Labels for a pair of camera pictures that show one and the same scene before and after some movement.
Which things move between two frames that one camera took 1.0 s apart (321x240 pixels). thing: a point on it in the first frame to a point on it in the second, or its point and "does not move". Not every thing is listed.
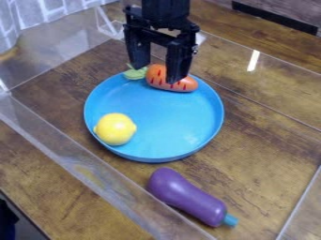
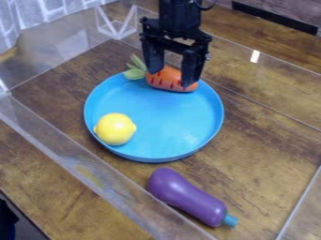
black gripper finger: [138, 45] to [153, 52]
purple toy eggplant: [202, 205] does not move
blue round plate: [178, 124] does not move
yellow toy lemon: [114, 128] does not move
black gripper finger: [181, 52] to [193, 65]
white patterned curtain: [22, 14] does not move
